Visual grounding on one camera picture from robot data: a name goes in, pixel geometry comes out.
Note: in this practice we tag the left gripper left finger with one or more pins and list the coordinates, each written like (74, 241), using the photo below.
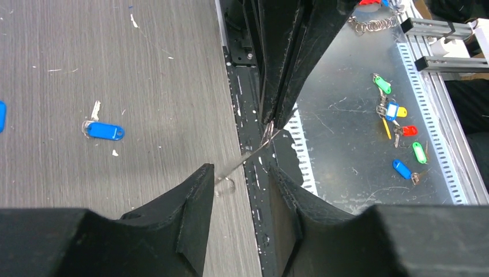
(168, 236)

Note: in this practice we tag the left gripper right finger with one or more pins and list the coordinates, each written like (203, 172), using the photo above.
(314, 238)

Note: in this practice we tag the blue white key tag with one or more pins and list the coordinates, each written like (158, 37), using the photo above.
(388, 110)

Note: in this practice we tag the green key tag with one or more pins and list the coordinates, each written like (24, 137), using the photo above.
(421, 152)
(382, 84)

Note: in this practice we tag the large metal keyring disc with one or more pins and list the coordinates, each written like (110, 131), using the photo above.
(224, 175)

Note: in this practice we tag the blue key tag on tray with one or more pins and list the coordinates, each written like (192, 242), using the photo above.
(404, 171)

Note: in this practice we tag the green key tag upper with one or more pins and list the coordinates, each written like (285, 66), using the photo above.
(382, 84)

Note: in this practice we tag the yellow key tag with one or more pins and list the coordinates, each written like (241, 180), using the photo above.
(402, 112)

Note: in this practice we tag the red key tag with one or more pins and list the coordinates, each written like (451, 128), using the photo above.
(403, 131)

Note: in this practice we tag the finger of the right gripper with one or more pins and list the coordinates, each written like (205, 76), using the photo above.
(279, 23)
(321, 23)

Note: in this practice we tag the green key tag lower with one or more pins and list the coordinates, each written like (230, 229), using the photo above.
(421, 152)

